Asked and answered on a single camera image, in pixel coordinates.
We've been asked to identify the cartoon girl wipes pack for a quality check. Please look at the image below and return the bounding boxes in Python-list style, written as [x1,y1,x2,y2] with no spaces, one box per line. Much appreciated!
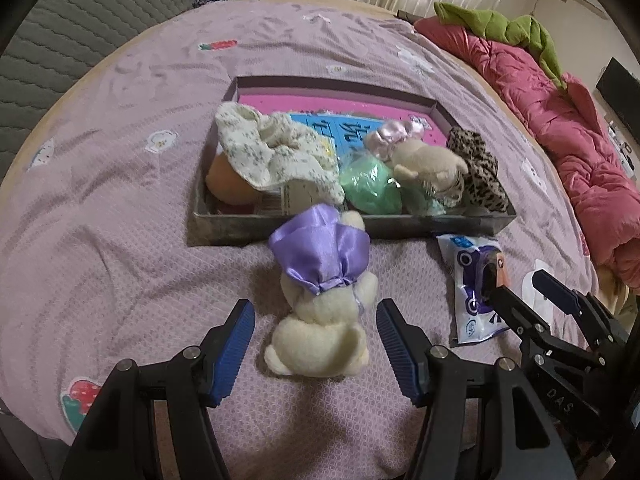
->
[437,234,509,344]

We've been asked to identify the leopard print scrunchie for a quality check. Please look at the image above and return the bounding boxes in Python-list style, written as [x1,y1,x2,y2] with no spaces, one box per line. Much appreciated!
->
[446,127,510,212]

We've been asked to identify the cream plush bunny purple bow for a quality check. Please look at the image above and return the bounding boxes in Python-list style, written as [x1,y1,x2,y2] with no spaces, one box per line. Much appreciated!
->
[264,204,378,378]

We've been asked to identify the yellow white wipes pack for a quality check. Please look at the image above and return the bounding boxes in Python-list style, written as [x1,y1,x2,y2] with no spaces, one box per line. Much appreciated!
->
[254,181,319,216]

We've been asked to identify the peach makeup sponge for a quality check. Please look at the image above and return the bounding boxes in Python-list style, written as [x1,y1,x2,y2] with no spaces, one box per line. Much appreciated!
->
[205,153,262,206]

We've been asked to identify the green makeup sponge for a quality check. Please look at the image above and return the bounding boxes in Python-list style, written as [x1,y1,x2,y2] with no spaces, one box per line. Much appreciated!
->
[340,151,402,214]

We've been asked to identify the white floral scrunchie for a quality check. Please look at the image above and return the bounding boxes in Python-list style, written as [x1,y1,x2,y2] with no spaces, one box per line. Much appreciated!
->
[215,101,345,206]

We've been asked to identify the beige plush bunny pink bow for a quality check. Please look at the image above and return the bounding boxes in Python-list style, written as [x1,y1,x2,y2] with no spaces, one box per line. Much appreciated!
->
[363,119,469,208]

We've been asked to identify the dark shallow cardboard box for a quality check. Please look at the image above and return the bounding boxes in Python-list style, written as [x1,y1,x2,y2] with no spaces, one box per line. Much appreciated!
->
[191,76,516,246]

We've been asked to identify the pink crumpled comforter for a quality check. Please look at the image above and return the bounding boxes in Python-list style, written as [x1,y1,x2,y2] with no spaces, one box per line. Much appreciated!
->
[414,18,639,292]

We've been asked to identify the purple patterned bed quilt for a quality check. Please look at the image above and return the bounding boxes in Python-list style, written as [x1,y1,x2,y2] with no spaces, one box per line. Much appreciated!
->
[1,0,598,479]

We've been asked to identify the black television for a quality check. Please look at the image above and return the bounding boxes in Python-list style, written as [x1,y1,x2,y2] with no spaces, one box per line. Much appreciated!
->
[596,58,640,139]

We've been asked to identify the pink and blue book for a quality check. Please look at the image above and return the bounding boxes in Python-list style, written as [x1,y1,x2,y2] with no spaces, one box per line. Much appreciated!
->
[238,88,451,155]

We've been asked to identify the green blanket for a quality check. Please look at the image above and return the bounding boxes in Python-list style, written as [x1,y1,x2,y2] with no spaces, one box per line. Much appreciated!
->
[434,2,566,89]

